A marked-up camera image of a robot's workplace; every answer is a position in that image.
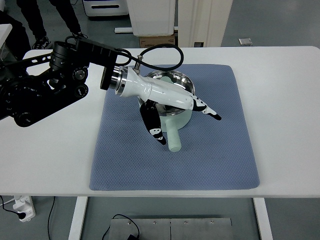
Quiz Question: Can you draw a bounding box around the white appliance with slot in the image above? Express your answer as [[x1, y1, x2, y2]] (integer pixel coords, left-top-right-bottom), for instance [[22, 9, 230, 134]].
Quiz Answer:
[[82, 0, 129, 17]]

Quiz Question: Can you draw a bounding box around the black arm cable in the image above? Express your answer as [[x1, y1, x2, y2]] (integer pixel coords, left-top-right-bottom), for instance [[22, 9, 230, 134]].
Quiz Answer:
[[65, 35, 185, 72]]

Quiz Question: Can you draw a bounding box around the blue quilted mat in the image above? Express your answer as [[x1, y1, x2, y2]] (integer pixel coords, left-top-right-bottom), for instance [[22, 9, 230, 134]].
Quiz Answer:
[[89, 64, 261, 192]]

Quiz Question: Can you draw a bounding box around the black floor cable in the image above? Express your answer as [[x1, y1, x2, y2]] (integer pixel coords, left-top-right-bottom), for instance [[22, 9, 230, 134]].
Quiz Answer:
[[101, 213, 141, 240]]

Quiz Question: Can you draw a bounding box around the person right leg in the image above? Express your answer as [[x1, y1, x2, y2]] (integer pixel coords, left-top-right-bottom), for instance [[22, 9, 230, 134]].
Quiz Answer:
[[49, 0, 88, 38]]

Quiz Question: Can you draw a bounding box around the white power strip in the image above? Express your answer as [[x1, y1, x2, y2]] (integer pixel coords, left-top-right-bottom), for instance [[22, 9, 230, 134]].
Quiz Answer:
[[13, 195, 36, 223]]

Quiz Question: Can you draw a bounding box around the white table leg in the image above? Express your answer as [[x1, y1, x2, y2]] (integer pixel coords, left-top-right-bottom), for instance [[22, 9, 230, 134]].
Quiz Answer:
[[68, 196, 89, 240], [253, 197, 273, 240]]

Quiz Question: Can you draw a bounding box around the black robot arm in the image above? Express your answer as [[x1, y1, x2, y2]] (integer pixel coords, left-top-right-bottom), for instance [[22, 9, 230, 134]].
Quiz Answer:
[[0, 37, 118, 127]]

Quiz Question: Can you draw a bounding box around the cardboard box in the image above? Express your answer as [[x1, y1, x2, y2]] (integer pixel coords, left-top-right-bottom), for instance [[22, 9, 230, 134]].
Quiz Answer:
[[139, 34, 175, 48]]

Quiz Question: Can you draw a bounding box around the person leg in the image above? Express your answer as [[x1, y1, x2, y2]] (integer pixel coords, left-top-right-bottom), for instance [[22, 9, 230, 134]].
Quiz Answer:
[[49, 0, 88, 38], [16, 0, 52, 50]]

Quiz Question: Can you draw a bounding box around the white table leg right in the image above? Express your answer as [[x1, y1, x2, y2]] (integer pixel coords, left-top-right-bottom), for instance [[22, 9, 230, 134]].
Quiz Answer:
[[253, 197, 273, 240]]

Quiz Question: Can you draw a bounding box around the white cabinet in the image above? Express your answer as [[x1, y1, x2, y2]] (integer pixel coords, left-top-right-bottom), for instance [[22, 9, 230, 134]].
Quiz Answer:
[[114, 0, 176, 37]]

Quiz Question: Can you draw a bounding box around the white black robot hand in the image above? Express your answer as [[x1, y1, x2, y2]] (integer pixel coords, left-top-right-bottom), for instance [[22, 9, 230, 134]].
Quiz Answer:
[[109, 66, 222, 145]]

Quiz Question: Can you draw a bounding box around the person left leg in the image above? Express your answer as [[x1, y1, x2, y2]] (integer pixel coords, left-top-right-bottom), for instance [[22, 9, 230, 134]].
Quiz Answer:
[[16, 0, 52, 50]]

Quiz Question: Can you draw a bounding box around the green pot with handle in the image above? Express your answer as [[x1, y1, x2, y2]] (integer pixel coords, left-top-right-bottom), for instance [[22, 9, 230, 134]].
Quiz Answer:
[[146, 70, 195, 152]]

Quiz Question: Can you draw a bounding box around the grey metal base plate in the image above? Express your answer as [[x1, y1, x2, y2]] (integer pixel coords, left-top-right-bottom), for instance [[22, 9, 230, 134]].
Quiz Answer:
[[108, 217, 234, 240]]

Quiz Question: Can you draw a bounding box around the small grey floor plate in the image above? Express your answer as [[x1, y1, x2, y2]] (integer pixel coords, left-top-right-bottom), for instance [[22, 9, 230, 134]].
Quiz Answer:
[[238, 37, 253, 46]]

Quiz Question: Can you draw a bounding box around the thin black power cord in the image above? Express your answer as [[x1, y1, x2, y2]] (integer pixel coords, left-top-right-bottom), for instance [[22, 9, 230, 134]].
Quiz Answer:
[[47, 196, 56, 240]]

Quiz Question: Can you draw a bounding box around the white table leg left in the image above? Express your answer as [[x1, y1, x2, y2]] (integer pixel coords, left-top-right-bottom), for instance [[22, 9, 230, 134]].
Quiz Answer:
[[68, 196, 89, 240]]

